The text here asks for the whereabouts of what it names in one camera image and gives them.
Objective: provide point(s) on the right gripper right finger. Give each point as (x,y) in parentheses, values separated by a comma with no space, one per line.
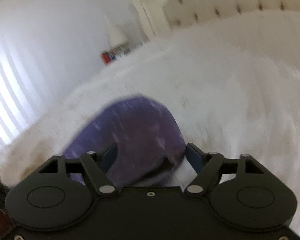
(240,191)

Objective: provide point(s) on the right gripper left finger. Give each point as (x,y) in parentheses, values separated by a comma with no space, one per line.
(62,190)

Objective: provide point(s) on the purple patterned hooded jacket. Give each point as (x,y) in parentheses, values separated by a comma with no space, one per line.
(150,146)

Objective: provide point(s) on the cream bed comforter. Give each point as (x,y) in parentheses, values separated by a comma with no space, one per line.
(233,87)

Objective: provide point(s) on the red book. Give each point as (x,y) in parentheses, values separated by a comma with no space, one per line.
(107,57)

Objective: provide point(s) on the white table lamp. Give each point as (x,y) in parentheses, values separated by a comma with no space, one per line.
(116,36)

